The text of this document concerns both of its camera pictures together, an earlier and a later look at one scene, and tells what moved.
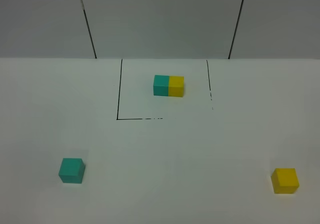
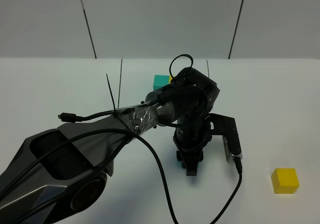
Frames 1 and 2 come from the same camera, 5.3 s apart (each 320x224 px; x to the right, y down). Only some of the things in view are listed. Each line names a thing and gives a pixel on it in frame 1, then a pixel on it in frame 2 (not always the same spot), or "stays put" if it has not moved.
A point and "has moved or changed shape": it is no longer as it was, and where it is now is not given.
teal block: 72,170 has moved or changed shape
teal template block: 161,85 stays put
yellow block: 284,180 stays put
